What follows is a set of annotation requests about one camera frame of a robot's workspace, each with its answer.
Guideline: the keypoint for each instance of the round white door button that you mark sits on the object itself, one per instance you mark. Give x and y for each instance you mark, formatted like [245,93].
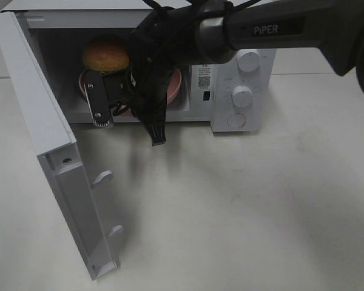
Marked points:
[236,120]

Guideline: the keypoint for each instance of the pink round plate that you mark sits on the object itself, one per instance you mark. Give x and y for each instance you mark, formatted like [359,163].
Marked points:
[114,90]

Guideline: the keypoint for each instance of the white warning label sticker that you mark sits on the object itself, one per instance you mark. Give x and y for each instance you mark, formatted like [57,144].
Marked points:
[204,76]

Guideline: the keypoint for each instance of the white microwave oven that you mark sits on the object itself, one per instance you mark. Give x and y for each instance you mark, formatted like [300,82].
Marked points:
[43,41]

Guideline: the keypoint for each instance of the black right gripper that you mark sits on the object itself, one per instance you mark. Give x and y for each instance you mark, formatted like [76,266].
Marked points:
[163,41]

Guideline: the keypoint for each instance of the white microwave knob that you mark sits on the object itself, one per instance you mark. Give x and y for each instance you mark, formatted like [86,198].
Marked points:
[248,60]
[242,96]

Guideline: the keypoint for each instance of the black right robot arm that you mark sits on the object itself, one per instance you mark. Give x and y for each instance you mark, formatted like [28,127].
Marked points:
[211,32]

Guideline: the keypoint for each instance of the upper white microwave knob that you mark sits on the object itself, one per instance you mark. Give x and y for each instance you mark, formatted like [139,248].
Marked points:
[248,60]

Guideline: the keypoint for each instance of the burger with lettuce and cheese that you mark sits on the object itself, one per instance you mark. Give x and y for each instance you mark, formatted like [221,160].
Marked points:
[105,53]

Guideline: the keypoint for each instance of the white microwave door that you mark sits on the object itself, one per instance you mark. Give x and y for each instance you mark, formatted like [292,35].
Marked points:
[55,144]

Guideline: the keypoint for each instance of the lower white microwave knob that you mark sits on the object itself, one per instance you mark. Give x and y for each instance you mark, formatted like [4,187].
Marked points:
[242,96]

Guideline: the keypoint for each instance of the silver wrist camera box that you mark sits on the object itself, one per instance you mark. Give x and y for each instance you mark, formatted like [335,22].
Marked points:
[97,98]

